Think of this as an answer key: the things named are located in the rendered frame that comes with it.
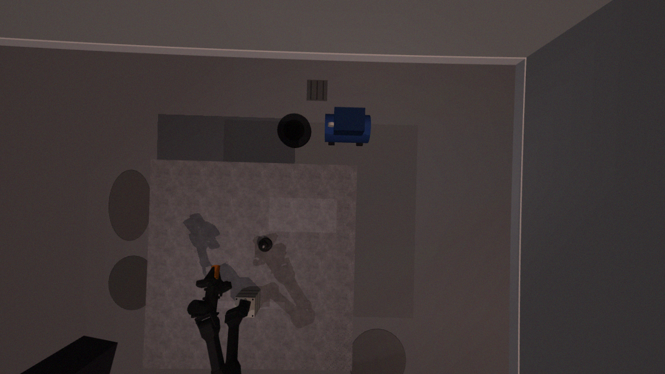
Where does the orange knob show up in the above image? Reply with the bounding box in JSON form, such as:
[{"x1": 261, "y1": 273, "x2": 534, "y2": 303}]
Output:
[{"x1": 211, "y1": 265, "x2": 220, "y2": 279}]

